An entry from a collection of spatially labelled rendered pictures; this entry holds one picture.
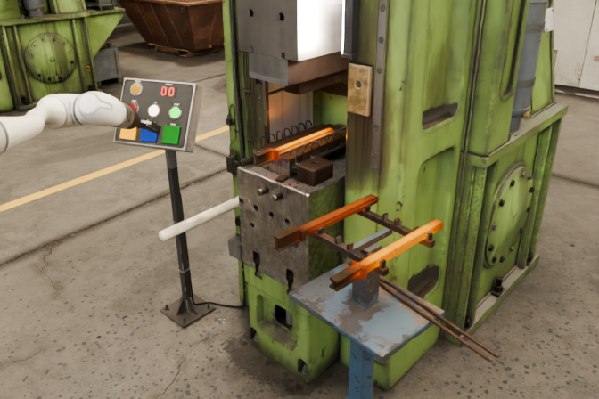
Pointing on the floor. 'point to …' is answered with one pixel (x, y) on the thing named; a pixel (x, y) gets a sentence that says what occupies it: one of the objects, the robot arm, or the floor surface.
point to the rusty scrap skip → (176, 20)
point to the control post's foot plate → (177, 311)
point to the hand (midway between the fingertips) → (154, 128)
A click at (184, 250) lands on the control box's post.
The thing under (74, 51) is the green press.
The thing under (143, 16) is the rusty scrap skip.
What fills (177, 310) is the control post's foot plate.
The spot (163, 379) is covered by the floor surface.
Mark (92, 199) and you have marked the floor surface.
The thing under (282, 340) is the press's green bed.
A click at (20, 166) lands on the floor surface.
